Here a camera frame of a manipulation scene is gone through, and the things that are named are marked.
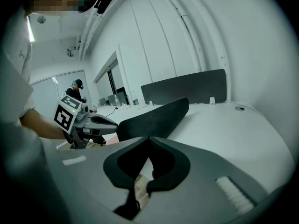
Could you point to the person's white shirt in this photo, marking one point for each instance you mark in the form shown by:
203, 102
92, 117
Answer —
14, 78

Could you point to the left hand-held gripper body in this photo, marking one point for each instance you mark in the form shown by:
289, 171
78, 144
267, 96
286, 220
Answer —
67, 115

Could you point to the person's left forearm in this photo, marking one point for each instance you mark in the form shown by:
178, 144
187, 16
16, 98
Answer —
44, 125

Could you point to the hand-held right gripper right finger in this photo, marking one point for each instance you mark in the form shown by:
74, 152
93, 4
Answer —
201, 171

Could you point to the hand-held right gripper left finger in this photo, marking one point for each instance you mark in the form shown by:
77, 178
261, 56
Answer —
88, 171

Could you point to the clear water bottle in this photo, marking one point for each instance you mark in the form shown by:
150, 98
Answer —
116, 100
134, 99

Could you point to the round ceiling smoke detector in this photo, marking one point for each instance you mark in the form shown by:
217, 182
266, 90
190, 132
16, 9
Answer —
41, 19

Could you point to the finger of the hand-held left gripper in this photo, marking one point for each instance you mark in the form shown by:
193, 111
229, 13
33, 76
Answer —
99, 139
105, 122

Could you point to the white ceiling box fixture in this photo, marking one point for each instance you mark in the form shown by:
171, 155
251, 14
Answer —
70, 51

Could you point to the white divider clamp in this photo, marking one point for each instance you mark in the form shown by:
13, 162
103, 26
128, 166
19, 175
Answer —
212, 100
151, 102

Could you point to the black desk mat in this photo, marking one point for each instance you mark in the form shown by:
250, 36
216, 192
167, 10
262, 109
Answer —
154, 120

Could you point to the dark grey desk divider panel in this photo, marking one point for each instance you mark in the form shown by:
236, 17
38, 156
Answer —
184, 86

